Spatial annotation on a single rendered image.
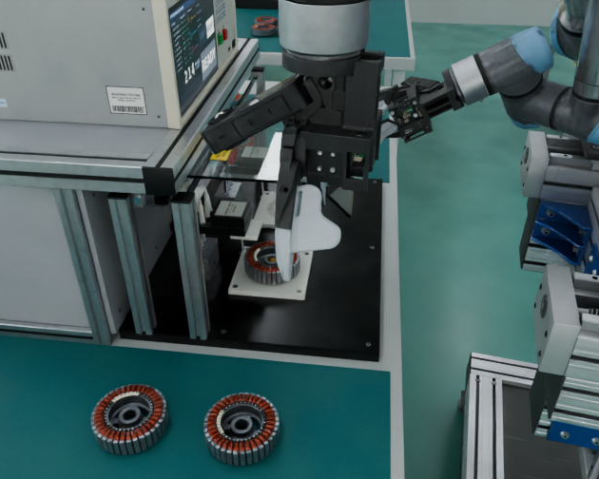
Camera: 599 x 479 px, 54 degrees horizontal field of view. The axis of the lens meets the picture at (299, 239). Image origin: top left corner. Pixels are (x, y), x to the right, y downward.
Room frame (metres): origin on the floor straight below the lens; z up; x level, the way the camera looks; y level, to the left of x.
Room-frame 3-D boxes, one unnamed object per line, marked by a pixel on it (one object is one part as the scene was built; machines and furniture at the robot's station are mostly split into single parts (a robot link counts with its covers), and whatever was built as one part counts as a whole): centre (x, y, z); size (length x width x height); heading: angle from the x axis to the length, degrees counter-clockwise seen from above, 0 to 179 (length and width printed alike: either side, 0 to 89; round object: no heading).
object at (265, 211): (1.19, 0.02, 0.78); 0.15 x 0.15 x 0.01; 83
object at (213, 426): (0.57, 0.09, 0.77); 0.11 x 0.11 x 0.04
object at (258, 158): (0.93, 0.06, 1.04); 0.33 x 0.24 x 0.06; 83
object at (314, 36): (0.50, -0.02, 1.37); 0.08 x 0.08 x 0.05
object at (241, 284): (0.95, 0.05, 0.78); 0.15 x 0.15 x 0.01; 83
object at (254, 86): (1.08, 0.14, 1.03); 0.62 x 0.01 x 0.03; 173
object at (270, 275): (0.95, 0.05, 0.80); 0.11 x 0.11 x 0.04
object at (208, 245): (0.97, 0.20, 0.80); 0.08 x 0.05 x 0.06; 173
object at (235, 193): (1.21, 0.17, 0.80); 0.08 x 0.05 x 0.06; 173
